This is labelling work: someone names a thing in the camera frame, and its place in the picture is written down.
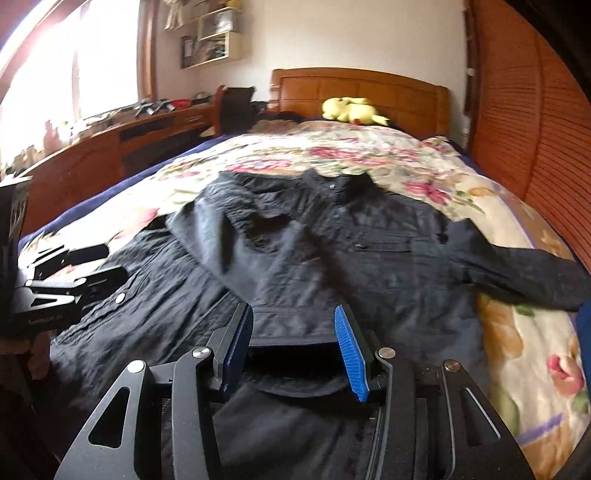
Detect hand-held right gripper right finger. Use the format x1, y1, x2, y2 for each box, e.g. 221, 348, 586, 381
335, 305, 536, 480

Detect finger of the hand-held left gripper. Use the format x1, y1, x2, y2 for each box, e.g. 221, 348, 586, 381
25, 265, 129, 306
18, 244, 109, 278

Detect wooden chair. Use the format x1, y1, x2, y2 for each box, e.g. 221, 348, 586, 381
213, 85, 259, 137

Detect dark navy shorts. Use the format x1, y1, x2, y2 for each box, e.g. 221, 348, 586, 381
48, 168, 583, 480

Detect wooden desk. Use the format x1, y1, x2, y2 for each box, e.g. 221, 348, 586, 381
0, 102, 218, 236

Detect bright window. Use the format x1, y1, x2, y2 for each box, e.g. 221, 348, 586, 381
0, 0, 144, 153

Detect wooden bed headboard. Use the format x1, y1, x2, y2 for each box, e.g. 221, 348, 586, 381
269, 68, 451, 139

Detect hanging beige ornament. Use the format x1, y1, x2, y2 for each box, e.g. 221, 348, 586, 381
164, 0, 186, 31

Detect cream wall shelf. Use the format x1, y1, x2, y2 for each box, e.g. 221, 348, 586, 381
179, 4, 243, 70

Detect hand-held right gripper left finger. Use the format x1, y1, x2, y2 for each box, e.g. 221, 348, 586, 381
53, 302, 254, 480

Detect floral quilted blanket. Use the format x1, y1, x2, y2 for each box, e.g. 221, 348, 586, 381
28, 121, 583, 480

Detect grey metal object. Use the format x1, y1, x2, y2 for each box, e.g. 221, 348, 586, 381
134, 99, 176, 117

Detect wooden louvred wardrobe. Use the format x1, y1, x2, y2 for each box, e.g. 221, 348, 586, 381
464, 0, 591, 273

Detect navy bed sheet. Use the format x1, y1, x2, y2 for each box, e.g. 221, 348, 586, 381
21, 138, 222, 250

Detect yellow plush toy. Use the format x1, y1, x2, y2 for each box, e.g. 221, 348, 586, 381
322, 97, 389, 126

